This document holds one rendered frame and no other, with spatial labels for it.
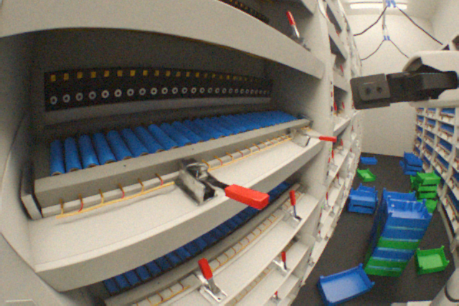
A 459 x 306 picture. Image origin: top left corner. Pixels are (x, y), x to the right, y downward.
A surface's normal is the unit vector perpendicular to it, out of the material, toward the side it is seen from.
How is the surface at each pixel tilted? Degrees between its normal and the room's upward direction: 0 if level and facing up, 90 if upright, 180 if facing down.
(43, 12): 111
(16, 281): 90
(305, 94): 90
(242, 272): 21
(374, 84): 89
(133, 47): 90
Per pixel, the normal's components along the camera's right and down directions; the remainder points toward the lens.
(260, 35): 0.71, 0.43
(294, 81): -0.67, 0.15
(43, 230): 0.23, -0.89
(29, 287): 0.74, 0.08
